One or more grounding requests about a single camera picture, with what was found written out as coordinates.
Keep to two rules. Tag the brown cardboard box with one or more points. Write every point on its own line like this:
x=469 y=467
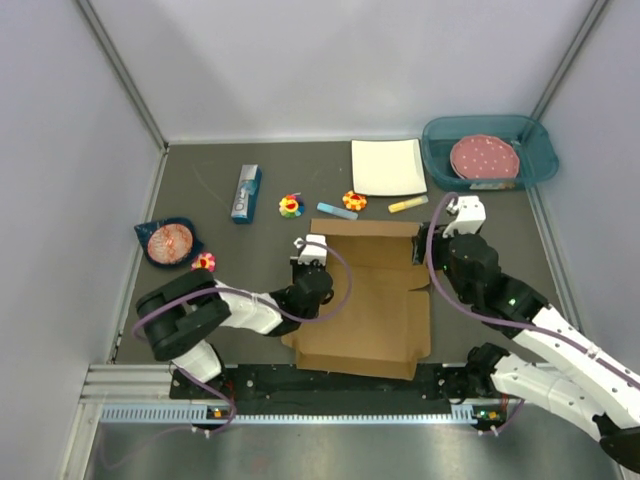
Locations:
x=380 y=312

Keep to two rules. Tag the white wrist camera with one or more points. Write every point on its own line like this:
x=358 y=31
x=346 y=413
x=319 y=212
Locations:
x=468 y=214
x=311 y=249

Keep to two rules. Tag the rainbow flower plush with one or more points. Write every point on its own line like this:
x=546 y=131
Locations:
x=291 y=206

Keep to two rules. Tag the blue bowl red inside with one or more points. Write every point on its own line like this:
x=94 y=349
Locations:
x=170 y=242

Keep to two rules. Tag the teal plastic bin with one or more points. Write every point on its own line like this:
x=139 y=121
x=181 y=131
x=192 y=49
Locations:
x=530 y=140

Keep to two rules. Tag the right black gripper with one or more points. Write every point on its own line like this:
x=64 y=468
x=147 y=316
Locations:
x=420 y=244

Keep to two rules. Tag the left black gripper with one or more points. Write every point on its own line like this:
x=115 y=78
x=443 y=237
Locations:
x=296 y=266

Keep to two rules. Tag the blue toothpaste box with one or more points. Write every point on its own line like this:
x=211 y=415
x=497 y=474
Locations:
x=245 y=199

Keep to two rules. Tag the pink flower plush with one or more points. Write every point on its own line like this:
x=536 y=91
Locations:
x=205 y=261

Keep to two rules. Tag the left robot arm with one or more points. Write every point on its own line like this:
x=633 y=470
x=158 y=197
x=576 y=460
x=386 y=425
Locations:
x=177 y=318

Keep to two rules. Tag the pink dotted plate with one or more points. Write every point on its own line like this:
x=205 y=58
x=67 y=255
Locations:
x=484 y=157

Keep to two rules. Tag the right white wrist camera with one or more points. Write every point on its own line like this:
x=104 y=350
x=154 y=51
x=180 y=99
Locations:
x=468 y=214

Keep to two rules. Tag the orange sun flower plush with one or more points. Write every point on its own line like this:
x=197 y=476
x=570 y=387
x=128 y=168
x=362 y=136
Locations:
x=354 y=202

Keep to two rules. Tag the aluminium frame rail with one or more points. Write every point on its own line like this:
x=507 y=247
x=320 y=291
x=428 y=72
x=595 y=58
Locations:
x=125 y=385

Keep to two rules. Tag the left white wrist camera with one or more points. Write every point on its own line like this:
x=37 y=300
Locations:
x=311 y=249

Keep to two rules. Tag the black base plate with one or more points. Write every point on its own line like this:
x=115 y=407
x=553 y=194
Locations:
x=284 y=389

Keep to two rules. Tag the white square plate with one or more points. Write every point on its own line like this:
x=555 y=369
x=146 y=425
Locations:
x=387 y=168

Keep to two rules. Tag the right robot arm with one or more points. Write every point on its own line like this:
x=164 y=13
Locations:
x=523 y=315

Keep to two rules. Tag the grey slotted cable duct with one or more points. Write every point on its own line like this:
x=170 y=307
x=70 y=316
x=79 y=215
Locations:
x=209 y=415

